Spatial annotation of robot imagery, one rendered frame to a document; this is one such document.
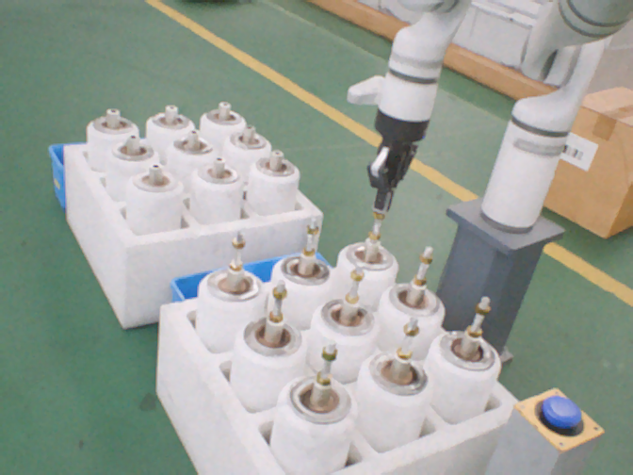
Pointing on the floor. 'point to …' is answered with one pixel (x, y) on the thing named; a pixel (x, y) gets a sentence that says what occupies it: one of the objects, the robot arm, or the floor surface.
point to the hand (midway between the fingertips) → (383, 199)
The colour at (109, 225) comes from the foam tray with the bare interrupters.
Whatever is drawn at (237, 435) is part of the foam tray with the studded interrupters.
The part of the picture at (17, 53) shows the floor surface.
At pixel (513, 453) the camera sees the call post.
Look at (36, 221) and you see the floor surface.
